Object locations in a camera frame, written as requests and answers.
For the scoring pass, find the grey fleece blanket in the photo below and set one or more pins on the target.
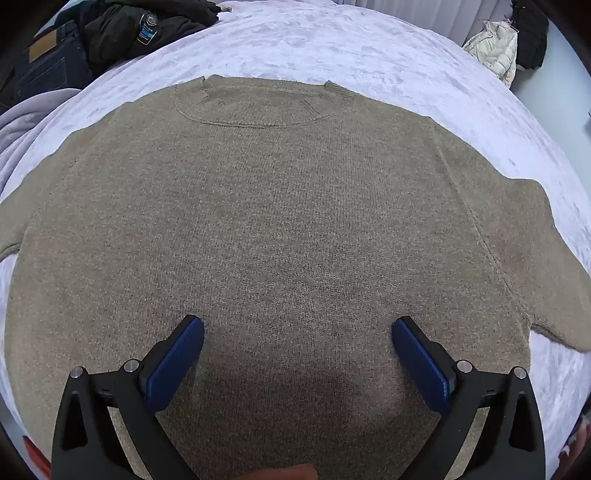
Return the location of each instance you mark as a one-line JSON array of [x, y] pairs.
[[18, 129]]

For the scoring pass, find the black hanging jacket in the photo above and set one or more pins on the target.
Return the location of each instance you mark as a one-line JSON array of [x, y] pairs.
[[531, 32]]

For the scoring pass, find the lavender plush blanket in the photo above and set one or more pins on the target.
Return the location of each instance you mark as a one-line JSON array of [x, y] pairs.
[[323, 46]]

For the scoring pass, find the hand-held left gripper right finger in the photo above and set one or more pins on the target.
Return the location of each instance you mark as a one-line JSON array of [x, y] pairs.
[[420, 360]]

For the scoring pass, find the red packet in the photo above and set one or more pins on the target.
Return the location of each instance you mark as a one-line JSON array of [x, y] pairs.
[[39, 459]]

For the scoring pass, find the white puffer jacket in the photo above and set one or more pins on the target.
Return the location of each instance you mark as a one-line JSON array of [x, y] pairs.
[[496, 50]]

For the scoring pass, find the brown knit sweater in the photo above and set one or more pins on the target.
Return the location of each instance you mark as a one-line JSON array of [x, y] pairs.
[[295, 207]]

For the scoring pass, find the black jacket with blue label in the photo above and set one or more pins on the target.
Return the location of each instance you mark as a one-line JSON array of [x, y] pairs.
[[115, 32]]

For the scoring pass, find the dark blue jeans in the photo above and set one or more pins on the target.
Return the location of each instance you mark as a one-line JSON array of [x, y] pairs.
[[51, 69]]

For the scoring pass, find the grey curtain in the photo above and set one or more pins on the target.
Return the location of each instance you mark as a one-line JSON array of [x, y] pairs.
[[443, 14]]

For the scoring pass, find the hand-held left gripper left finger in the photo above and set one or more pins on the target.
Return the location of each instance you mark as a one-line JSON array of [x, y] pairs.
[[178, 360]]

